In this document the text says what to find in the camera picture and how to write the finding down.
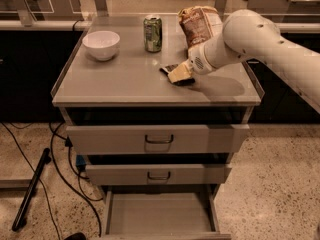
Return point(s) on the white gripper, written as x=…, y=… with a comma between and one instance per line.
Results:
x=196, y=61

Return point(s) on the dark rxbar chocolate bar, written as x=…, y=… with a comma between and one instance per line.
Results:
x=178, y=74

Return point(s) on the brown chip bag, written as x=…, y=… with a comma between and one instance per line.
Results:
x=199, y=24

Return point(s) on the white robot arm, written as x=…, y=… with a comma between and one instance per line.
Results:
x=214, y=43

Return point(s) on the top drawer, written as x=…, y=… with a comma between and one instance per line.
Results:
x=161, y=139

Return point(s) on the drawer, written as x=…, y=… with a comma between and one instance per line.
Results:
x=159, y=212
x=161, y=174
x=161, y=139

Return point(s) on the grey drawer cabinet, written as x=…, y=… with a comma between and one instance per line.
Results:
x=130, y=90

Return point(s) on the middle drawer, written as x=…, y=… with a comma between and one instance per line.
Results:
x=161, y=174

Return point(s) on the bottom drawer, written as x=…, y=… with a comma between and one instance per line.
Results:
x=159, y=212

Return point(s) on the green soda can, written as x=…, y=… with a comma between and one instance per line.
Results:
x=152, y=25

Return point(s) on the white bowl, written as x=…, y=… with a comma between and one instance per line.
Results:
x=102, y=45

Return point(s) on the black bar on floor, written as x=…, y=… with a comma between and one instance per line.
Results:
x=19, y=221

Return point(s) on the white counter rail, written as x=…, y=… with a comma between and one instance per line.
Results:
x=45, y=26

